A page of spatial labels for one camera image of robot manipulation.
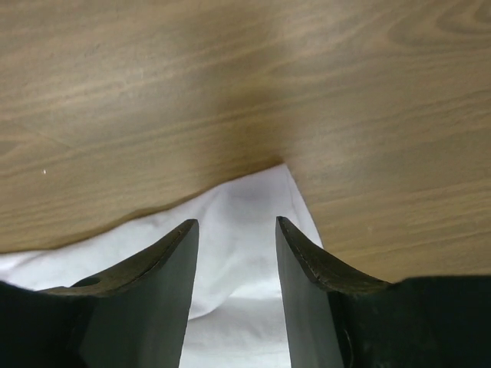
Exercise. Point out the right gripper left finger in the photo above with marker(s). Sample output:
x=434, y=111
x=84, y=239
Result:
x=135, y=313

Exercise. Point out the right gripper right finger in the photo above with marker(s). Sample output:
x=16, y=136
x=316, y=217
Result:
x=313, y=283

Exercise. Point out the white and green t-shirt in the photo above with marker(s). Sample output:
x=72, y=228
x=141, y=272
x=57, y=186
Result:
x=236, y=317

